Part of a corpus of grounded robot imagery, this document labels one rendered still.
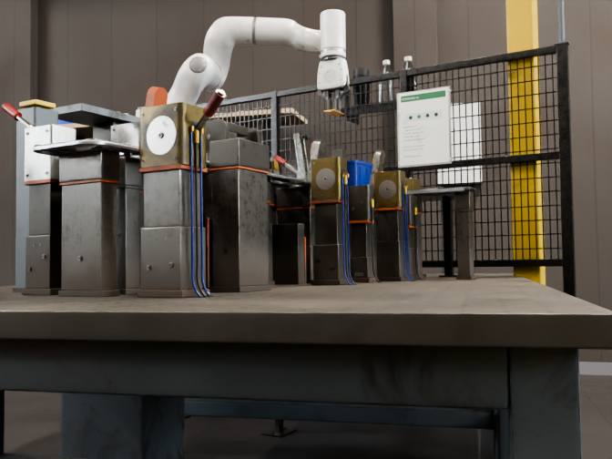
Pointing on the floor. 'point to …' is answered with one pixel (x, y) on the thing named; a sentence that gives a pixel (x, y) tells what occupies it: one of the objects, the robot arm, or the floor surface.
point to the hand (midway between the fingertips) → (333, 106)
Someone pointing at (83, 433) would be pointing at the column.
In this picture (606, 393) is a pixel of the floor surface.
